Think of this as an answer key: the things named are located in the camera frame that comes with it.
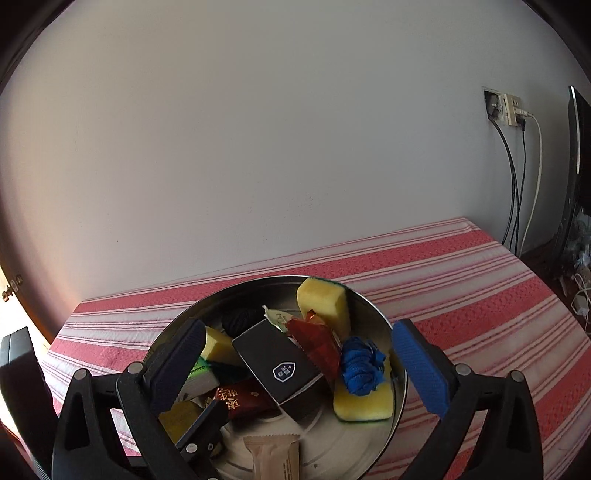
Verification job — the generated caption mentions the small green-backed yellow sponge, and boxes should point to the small green-backed yellow sponge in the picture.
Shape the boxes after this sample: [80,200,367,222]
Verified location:
[332,351,394,422]

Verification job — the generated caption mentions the black power cable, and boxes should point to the black power cable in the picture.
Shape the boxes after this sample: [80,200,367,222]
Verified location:
[510,120,528,254]
[489,115,521,252]

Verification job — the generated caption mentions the large yellow sponge block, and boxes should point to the large yellow sponge block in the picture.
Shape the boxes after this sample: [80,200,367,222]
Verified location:
[158,401,204,446]

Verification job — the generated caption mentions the green-backed yellow scouring sponge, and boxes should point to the green-backed yellow scouring sponge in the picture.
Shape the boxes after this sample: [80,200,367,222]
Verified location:
[296,277,352,340]

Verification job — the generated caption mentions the white wall outlet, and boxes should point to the white wall outlet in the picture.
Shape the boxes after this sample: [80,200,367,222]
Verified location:
[483,88,525,127]

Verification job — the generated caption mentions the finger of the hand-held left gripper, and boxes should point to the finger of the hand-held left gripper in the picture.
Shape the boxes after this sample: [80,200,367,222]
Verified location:
[174,399,229,462]

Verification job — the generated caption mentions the dark red snack packet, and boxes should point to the dark red snack packet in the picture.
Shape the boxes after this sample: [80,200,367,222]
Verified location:
[203,379,280,420]

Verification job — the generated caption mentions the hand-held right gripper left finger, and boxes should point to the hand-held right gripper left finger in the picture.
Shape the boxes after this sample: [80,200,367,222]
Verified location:
[52,318,222,480]

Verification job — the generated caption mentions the white power cable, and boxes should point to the white power cable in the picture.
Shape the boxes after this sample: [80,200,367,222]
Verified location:
[519,111,544,254]

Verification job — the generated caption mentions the round metal cookie tin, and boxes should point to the round metal cookie tin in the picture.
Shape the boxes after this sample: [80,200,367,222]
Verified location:
[141,275,408,480]

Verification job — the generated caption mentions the yellow sponge wedge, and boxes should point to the yellow sponge wedge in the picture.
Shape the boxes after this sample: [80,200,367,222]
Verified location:
[199,327,242,366]

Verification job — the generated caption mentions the red striped desktop tablecloth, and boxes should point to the red striped desktop tablecloth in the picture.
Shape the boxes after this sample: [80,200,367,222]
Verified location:
[39,218,591,480]

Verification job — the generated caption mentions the white charger with cable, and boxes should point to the white charger with cable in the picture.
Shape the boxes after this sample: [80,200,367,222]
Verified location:
[570,272,591,324]

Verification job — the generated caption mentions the blue scrunchie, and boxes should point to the blue scrunchie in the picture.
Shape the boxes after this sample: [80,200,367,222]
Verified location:
[339,336,387,397]

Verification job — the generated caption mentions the brass door handle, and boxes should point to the brass door handle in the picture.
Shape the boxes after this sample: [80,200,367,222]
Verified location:
[1,274,24,301]

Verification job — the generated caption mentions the bright red snack packet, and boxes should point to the bright red snack packet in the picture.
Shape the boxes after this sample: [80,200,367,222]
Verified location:
[285,311,343,384]

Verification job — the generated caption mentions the black flat screen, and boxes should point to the black flat screen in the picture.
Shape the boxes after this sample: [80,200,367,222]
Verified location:
[551,85,591,282]

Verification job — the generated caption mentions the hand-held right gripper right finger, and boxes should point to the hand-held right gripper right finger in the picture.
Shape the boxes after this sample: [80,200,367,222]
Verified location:
[392,318,541,480]

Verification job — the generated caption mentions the wooden door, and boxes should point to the wooden door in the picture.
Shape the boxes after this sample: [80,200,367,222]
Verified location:
[0,263,49,344]

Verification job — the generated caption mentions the green tissue pack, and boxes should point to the green tissue pack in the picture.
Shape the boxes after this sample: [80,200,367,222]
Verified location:
[178,357,220,402]

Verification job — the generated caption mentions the beige snack packet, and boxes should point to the beige snack packet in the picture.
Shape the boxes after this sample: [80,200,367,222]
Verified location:
[243,435,301,480]

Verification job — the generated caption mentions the black scrunchie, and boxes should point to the black scrunchie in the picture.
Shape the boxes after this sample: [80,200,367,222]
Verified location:
[221,307,269,337]

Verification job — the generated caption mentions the black cardboard box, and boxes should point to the black cardboard box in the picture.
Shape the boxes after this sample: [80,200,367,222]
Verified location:
[232,318,326,425]

